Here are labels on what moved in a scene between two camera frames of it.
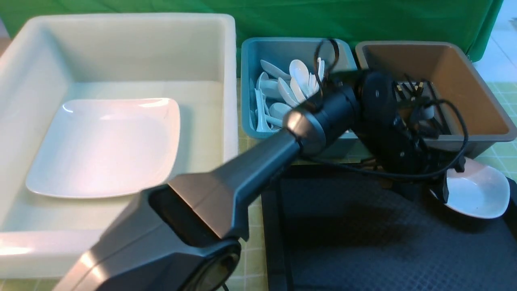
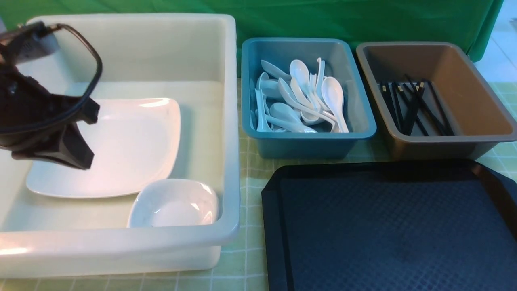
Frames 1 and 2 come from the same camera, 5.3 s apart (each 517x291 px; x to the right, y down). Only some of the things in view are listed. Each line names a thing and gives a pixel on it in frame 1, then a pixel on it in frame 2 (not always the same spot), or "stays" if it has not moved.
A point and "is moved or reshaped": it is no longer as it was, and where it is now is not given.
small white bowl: [479, 191] is moved or reshaped
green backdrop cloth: [467, 24] stays
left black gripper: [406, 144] -> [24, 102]
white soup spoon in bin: [277, 110] stays
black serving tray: [348, 228] stays
